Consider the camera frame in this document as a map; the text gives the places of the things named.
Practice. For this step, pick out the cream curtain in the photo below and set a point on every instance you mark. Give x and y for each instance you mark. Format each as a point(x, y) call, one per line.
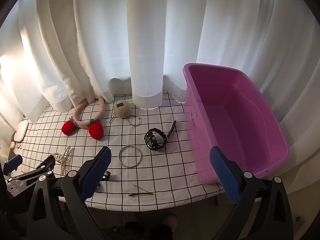
point(85, 67)

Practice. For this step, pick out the large silver bangle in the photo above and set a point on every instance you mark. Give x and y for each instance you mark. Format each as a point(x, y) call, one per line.
point(118, 156)

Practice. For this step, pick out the pearl hair claw clip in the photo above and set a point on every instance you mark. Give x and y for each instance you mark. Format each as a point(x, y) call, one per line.
point(62, 161)

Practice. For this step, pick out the white sheer curtain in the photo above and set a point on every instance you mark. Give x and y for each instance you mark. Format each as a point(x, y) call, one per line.
point(25, 80)
point(145, 55)

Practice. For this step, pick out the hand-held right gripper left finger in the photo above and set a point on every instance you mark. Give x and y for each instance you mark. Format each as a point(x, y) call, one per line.
point(96, 172)

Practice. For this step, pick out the pink strawberry headband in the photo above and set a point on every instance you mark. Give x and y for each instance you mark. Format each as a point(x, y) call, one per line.
point(96, 131)

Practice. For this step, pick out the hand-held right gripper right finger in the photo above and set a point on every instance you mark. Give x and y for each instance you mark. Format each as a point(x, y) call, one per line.
point(225, 175)

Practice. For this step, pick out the black checked white tablecloth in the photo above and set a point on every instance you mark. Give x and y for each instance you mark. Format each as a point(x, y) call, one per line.
point(162, 175)

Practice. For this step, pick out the pink plastic basin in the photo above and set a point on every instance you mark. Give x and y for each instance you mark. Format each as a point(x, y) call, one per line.
point(237, 120)

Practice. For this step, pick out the black wristwatch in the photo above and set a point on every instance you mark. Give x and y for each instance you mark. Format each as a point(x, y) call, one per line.
point(155, 140)

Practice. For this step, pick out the beige slipper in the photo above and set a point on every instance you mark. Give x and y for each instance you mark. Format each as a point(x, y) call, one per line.
point(170, 221)

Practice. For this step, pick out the small dark hair clip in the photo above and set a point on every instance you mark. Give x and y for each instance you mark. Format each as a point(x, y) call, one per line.
point(107, 175)

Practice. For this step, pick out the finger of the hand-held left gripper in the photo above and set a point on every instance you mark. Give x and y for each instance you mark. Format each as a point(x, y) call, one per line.
point(13, 163)
point(43, 166)

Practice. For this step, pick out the white plastic device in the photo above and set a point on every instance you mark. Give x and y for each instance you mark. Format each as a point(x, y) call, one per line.
point(21, 132)

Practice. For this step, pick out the thin metal hairpin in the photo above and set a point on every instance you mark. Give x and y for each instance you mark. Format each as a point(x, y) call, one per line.
point(140, 194)

